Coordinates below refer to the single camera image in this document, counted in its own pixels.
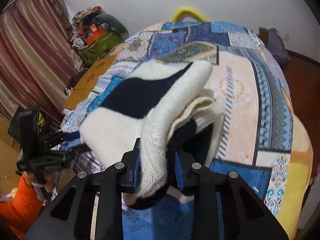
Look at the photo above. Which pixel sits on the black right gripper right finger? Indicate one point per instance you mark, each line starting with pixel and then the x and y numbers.
pixel 225 207

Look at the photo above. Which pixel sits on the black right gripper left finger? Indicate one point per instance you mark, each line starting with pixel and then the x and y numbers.
pixel 97 195

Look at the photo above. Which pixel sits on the white and navy knit sweater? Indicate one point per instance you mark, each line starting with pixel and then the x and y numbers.
pixel 163 111

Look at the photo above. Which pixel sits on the orange sleeved left forearm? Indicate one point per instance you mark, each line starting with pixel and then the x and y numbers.
pixel 20 213

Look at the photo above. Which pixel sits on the person's left hand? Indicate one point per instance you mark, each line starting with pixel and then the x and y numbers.
pixel 49 178

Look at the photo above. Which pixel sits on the blue patchwork patterned bedspread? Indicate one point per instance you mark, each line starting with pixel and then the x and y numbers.
pixel 253 137

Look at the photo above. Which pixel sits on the yellow blanket under bedspread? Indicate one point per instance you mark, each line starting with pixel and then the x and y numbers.
pixel 300 168

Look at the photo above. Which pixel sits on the pink striped curtain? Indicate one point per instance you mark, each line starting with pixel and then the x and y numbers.
pixel 37 60

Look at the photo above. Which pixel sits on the green patterned storage bag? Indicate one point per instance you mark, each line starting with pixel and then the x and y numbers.
pixel 99 48

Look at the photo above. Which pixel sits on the orange box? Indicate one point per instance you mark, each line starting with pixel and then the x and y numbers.
pixel 95 36

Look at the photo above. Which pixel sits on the dark grey-green plush toy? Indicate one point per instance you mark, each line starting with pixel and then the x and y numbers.
pixel 111 23

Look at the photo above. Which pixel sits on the grey garment on chair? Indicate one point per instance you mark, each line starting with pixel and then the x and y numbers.
pixel 277 48

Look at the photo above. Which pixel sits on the yellow curved pillow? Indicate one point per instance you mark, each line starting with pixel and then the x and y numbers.
pixel 187 11

